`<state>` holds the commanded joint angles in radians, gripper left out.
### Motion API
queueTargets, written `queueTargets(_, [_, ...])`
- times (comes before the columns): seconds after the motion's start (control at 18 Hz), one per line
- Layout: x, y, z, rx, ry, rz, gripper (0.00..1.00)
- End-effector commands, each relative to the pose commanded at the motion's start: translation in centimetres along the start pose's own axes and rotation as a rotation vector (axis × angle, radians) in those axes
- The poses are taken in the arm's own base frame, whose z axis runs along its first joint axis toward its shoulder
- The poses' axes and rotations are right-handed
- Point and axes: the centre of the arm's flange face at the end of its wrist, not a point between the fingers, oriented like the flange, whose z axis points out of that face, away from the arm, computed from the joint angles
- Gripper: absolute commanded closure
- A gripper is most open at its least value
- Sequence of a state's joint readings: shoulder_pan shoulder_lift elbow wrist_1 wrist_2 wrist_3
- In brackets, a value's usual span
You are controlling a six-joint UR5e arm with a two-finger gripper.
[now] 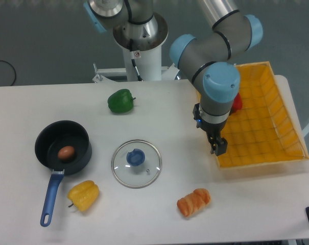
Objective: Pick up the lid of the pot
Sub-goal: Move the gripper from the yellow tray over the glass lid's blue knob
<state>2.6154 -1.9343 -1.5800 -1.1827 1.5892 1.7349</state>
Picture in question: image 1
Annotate yellow bell pepper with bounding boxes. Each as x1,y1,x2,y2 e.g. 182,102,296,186
67,180,100,212

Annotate yellow plastic basket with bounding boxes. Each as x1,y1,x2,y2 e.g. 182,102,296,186
214,62,309,169

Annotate black cable on floor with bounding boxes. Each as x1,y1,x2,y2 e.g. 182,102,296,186
0,60,17,87

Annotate brown egg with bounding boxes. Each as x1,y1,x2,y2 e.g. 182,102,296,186
57,145,75,161

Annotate orange croissant bread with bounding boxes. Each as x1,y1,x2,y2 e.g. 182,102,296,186
177,188,211,217

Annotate red bell pepper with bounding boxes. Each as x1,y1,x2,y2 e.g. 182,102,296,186
230,93,243,113

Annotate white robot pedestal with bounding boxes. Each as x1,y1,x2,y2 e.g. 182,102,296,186
92,13,179,83

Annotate glass pot lid blue knob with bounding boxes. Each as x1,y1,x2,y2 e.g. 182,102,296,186
111,139,162,189

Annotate black pot blue handle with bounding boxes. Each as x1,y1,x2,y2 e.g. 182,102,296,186
35,120,92,227

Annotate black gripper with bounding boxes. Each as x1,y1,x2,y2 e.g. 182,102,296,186
193,103,232,156

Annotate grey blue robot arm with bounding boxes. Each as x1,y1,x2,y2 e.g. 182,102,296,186
84,1,263,155

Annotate green bell pepper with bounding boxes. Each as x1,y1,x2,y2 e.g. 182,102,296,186
107,89,136,113

